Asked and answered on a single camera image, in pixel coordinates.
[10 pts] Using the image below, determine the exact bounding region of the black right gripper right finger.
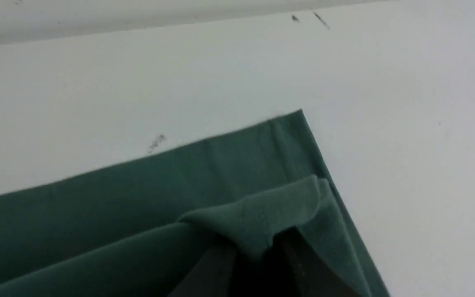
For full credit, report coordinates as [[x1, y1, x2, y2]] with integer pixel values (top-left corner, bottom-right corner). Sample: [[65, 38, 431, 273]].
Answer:
[[277, 228, 360, 297]]

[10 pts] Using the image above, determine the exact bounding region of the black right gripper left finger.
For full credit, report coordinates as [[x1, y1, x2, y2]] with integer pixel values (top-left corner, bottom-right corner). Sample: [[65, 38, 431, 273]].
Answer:
[[168, 244, 238, 297]]

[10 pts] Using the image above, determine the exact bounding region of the green long sleeve shirt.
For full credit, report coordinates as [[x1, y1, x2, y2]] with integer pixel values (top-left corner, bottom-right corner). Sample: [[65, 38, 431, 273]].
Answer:
[[0, 111, 390, 297]]

